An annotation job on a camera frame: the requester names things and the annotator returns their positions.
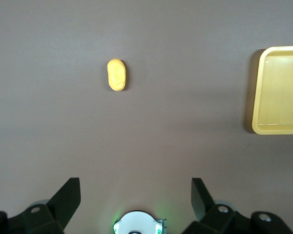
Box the yellow potato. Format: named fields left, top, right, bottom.
left=106, top=58, right=127, bottom=92

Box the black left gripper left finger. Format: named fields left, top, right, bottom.
left=0, top=177, right=82, bottom=234

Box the brown table mat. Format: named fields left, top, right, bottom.
left=0, top=0, right=293, bottom=234

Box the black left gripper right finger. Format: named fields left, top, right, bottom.
left=183, top=177, right=293, bottom=234

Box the yellow plastic tray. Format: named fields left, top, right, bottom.
left=251, top=45, right=293, bottom=136

